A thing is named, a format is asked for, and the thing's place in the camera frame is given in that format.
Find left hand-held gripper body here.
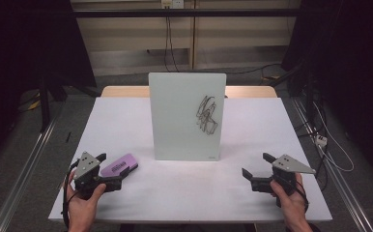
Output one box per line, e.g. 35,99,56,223
73,151,124,200

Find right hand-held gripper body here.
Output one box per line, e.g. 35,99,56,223
250,153,317,207

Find purple whiteboard eraser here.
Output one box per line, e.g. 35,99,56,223
100,153,138,178

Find person's right hand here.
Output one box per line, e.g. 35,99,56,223
269,172,310,226

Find person's left hand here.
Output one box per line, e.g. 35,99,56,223
65,172,108,228

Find white power strip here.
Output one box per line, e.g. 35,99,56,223
314,133,329,148

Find white table cover sheet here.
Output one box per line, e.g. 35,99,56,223
47,97,333,224

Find wooden table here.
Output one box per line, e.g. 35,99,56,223
100,85,278,99

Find upright glass whiteboard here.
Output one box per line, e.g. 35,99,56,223
148,72,228,162

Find black metal stand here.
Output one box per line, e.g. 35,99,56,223
38,72,69,133

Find black curtain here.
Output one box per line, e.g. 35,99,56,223
280,0,373,188
0,0,98,175

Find black horizontal bar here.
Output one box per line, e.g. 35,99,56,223
72,8,302,18

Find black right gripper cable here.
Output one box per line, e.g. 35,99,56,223
294,179,310,214

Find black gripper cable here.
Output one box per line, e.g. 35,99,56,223
61,159,81,230
294,179,310,214

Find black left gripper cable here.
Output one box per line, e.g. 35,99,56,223
61,159,81,230

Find aluminium floor rail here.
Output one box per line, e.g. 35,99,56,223
290,96,373,232
0,117,58,232

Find white cable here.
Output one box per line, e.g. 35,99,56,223
312,101,356,173

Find black hanging cables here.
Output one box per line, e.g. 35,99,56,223
163,15,181,73

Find wooden vertical post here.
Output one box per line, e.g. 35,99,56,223
189,0,198,71

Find white wall socket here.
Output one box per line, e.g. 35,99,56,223
160,0,186,10

